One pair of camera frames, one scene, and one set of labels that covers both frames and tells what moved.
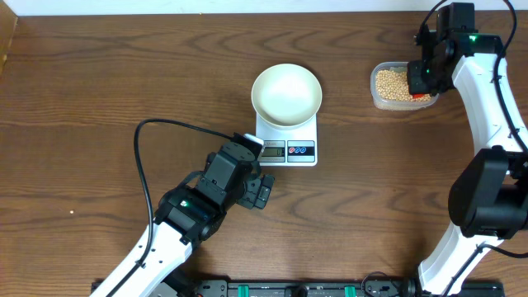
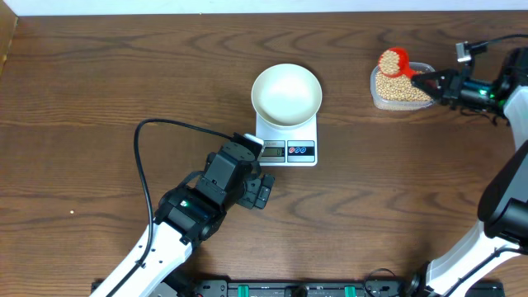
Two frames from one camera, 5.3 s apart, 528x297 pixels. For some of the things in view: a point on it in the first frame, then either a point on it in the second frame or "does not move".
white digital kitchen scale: [296, 147] does not move
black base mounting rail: [309, 288] does not move
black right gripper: [416, 84] to [449, 91]
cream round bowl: [286, 96] does not move
